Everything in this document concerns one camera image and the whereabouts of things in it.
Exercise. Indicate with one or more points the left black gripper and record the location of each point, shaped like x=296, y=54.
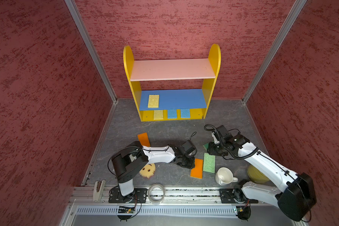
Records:
x=190, y=165

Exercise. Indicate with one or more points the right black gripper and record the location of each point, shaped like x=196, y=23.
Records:
x=211, y=150

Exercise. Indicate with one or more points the orange sponge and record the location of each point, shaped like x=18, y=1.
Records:
x=197, y=171
x=143, y=139

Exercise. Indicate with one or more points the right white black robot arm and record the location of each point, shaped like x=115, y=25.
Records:
x=292, y=193

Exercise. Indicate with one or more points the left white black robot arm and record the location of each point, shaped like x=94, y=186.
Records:
x=129, y=161

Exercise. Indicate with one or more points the blue lower shelf board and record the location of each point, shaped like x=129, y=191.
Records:
x=174, y=99

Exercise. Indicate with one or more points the yellow shelf unit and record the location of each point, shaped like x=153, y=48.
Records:
x=208, y=86

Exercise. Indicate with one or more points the pink upper shelf board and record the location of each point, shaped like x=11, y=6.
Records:
x=174, y=69

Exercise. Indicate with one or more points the green scrub sponge dark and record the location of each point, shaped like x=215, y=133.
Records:
x=206, y=146

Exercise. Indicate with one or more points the light green sponge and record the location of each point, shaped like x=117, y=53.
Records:
x=209, y=163

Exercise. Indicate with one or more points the white ceramic mug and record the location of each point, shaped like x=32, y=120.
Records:
x=224, y=176

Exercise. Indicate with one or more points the yellow smiley face sponge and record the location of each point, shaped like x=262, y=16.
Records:
x=148, y=171

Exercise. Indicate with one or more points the yellow cup with pens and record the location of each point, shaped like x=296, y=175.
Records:
x=256, y=176

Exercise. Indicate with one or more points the clear tape roll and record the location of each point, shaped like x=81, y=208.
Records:
x=156, y=194

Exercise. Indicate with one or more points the beige stapler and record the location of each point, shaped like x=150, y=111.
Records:
x=98, y=190

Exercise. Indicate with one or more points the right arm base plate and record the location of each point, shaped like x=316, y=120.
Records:
x=227, y=197

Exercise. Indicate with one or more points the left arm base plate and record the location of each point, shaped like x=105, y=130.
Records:
x=139, y=195

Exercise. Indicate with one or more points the aluminium rail front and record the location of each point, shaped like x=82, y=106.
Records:
x=174, y=196

